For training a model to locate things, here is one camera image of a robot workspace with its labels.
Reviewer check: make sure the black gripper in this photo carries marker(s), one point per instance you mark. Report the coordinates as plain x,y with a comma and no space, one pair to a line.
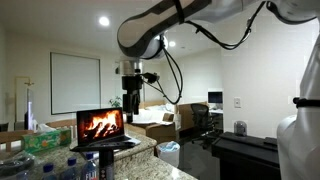
132,85

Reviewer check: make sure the green house plant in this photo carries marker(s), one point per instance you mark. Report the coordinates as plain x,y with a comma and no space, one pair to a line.
116,101

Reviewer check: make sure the small white window blind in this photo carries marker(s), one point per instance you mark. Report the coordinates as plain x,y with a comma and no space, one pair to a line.
117,86

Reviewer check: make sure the cardboard boxes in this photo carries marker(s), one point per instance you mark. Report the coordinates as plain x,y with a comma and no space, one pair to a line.
155,115

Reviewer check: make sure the silver laptop showing fire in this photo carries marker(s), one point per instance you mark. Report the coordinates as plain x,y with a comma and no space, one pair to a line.
100,125

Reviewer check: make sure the brown cardboard box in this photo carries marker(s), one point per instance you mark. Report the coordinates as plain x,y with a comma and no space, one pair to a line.
185,115

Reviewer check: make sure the white lined trash bin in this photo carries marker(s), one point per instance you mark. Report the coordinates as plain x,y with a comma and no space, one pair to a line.
168,153

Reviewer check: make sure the large white window blind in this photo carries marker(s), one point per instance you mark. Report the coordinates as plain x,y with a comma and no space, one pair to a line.
75,83

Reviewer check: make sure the black office chair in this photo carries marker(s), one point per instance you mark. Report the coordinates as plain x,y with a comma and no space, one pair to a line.
201,115

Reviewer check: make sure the wooden chair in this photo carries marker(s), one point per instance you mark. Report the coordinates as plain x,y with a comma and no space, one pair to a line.
63,123
13,136

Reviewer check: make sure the round ceiling light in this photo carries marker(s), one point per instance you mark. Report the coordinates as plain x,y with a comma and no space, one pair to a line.
172,43
104,21

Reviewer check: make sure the blue cap water bottle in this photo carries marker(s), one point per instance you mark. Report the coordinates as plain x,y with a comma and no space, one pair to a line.
48,170
71,168
22,176
89,170

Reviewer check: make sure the dark desktop monitor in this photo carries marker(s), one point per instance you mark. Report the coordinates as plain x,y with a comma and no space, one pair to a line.
215,97

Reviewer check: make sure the green tissue box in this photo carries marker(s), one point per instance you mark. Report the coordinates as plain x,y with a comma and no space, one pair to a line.
43,141

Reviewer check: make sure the glass jar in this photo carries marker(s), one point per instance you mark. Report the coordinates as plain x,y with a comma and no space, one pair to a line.
240,128

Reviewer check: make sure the white door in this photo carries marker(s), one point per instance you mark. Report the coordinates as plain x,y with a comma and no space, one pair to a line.
20,100

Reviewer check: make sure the black cabinet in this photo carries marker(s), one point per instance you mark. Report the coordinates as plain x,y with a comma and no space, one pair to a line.
243,156

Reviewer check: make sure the clear plastic bag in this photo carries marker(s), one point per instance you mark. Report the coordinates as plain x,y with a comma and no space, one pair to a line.
15,165

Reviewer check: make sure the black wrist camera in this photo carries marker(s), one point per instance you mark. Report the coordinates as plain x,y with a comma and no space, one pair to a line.
150,77

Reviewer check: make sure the white light switch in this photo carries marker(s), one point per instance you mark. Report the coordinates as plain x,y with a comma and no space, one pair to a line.
237,102

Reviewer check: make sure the wall crucifix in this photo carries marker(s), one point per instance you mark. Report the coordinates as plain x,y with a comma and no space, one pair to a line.
29,83

